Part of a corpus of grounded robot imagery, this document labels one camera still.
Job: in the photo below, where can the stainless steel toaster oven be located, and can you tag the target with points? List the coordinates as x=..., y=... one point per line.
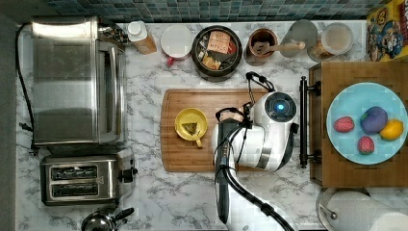
x=79, y=83

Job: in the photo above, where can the colourful cereal box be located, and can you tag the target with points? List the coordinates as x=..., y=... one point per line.
x=387, y=33

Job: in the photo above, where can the white cap sauce bottle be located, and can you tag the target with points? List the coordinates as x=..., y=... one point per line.
x=141, y=38

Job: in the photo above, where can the black drawer handle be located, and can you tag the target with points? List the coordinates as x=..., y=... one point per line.
x=304, y=88

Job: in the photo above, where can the white lid red jar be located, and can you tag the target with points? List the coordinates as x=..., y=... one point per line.
x=176, y=42

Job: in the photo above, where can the glass jar with grey lid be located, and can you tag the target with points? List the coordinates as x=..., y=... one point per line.
x=301, y=31

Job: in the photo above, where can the stainless steel slot toaster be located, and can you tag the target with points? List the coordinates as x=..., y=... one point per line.
x=80, y=180

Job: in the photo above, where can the wooden drawer cabinet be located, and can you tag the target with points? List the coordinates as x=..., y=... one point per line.
x=335, y=171

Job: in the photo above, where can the white paper towel roll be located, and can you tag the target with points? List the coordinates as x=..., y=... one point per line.
x=359, y=212

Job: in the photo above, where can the purple plum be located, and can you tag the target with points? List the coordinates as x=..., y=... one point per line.
x=373, y=120

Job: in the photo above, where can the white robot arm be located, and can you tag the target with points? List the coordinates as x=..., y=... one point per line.
x=262, y=139

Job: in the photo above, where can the wooden cutting board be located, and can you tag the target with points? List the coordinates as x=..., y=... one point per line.
x=181, y=155

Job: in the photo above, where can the light blue plate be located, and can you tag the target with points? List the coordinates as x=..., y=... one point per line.
x=354, y=101

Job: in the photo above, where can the lower red strawberry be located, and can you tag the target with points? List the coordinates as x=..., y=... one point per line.
x=365, y=145

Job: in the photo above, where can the red strawberry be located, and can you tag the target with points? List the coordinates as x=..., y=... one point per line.
x=343, y=124
x=365, y=145

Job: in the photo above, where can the left red strawberry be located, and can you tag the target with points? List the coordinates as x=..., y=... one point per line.
x=343, y=124

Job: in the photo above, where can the clear jar white lid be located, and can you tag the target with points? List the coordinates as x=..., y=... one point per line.
x=336, y=39

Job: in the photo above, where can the yellow mug with teabag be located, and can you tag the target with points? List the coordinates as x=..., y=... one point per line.
x=191, y=125

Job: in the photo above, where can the shiny steel kettle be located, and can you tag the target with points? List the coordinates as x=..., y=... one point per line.
x=106, y=219

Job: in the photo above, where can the black tea container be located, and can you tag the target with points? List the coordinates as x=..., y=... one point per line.
x=216, y=53

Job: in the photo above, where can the wooden spoon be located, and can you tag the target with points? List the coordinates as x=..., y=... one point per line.
x=282, y=47

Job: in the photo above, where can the yellow lemon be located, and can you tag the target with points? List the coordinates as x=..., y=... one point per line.
x=392, y=130

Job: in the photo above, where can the brown wooden utensil cup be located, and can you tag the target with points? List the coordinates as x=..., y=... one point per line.
x=261, y=35

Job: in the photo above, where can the steel paper towel holder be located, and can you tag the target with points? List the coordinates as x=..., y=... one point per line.
x=327, y=215

